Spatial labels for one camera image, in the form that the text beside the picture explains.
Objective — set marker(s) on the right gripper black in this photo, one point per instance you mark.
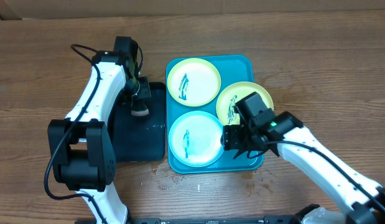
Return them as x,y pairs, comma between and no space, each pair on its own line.
234,140

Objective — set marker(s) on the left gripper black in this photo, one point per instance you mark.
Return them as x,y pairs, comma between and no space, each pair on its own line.
146,92

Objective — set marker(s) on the round sponge scrubber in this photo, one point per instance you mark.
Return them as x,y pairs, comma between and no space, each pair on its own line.
139,110

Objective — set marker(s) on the light blue plate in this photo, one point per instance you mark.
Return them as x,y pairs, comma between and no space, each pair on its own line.
195,139

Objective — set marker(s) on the yellow plate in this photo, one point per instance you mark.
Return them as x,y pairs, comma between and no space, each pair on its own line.
194,82
233,93

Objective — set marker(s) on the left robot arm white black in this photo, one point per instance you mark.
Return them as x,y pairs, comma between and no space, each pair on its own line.
83,162

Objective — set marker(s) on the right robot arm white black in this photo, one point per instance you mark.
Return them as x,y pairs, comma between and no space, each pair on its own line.
359,199

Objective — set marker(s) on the black plastic tray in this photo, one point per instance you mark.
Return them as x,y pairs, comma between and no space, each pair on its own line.
139,138

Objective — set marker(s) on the teal plastic tray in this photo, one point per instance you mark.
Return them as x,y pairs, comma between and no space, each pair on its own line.
232,69

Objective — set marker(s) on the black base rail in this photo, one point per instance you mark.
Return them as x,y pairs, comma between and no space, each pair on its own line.
268,219

